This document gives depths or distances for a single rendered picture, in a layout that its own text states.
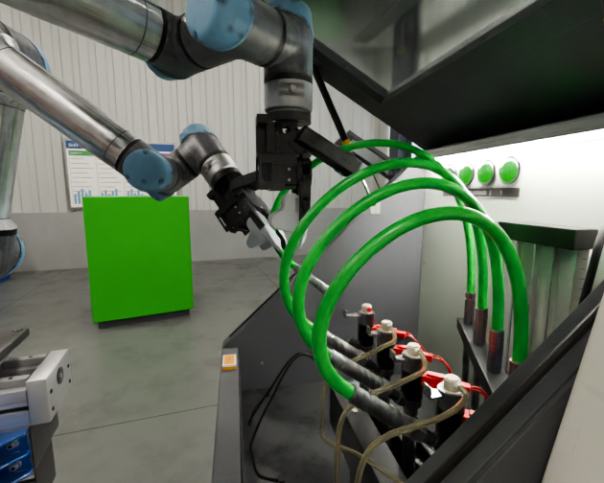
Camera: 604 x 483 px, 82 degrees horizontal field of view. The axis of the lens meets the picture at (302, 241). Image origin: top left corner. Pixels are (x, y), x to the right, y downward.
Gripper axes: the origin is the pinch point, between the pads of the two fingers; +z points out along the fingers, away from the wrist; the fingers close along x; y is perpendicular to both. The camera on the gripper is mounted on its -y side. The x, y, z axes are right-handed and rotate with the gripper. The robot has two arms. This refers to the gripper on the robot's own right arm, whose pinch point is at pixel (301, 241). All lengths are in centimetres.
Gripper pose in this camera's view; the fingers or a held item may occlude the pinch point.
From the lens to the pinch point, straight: 57.2
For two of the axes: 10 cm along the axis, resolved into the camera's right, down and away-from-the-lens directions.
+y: -9.8, 0.3, -1.9
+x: 1.9, 1.4, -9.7
